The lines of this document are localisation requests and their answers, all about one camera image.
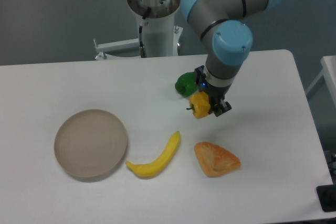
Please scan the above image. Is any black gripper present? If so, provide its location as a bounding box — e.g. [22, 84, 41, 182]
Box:
[194, 65, 233, 117]

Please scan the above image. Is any yellow bell pepper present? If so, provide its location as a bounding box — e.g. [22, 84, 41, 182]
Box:
[186, 91, 211, 119]

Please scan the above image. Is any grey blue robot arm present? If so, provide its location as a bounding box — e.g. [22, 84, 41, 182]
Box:
[127, 0, 281, 119]

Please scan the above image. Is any green bell pepper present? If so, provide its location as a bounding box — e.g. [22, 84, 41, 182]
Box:
[175, 72, 198, 97]

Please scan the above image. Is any beige round plate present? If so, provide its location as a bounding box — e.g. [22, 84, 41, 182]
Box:
[54, 109, 128, 182]

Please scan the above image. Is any orange triangular pastry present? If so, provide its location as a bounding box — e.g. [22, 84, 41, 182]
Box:
[194, 142, 241, 178]

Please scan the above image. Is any yellow banana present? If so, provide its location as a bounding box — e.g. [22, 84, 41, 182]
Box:
[125, 131, 181, 178]

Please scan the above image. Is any white left base strut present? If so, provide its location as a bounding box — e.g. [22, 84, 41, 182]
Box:
[93, 38, 140, 60]

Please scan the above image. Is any black device at table edge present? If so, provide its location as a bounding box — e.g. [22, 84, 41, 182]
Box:
[316, 185, 335, 212]

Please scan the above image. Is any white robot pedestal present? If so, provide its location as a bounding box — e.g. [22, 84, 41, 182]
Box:
[127, 0, 183, 58]

